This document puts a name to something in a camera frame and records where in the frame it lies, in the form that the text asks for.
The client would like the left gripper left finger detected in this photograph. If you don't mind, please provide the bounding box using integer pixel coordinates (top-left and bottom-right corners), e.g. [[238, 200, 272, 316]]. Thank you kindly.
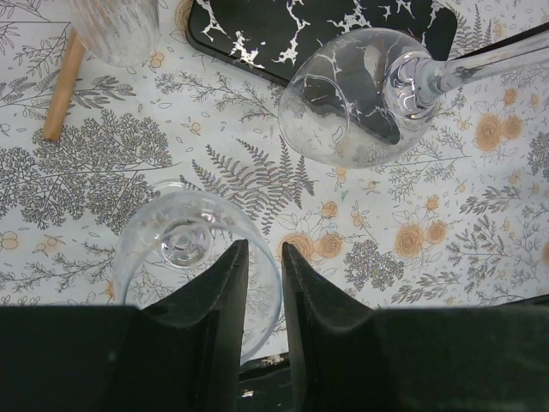
[[1, 240, 249, 411]]

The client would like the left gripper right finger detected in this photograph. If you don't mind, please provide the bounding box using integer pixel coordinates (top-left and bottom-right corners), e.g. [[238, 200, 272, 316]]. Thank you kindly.
[[282, 244, 548, 411]]

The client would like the clear glass edge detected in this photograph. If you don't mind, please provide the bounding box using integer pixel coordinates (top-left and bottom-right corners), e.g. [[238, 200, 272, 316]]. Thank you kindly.
[[112, 180, 282, 362]]

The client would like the clear wine glass front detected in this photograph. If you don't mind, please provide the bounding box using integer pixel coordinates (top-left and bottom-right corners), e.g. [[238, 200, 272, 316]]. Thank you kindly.
[[278, 24, 548, 169]]

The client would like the ribbed glass tumbler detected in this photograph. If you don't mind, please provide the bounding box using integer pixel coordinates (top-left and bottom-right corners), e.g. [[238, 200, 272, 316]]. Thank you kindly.
[[67, 0, 160, 67]]

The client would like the gold black wine glass rack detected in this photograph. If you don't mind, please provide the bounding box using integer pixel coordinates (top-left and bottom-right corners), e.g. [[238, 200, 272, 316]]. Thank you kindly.
[[184, 0, 549, 87]]

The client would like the floral table mat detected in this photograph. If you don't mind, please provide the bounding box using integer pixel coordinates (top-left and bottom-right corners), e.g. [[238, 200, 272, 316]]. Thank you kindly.
[[1, 1, 548, 307]]

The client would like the wooden mallet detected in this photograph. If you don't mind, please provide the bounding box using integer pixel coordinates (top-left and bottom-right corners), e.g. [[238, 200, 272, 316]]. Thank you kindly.
[[42, 29, 85, 142]]

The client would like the black base frame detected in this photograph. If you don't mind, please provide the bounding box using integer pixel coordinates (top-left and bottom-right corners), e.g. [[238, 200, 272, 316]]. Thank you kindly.
[[236, 352, 294, 412]]

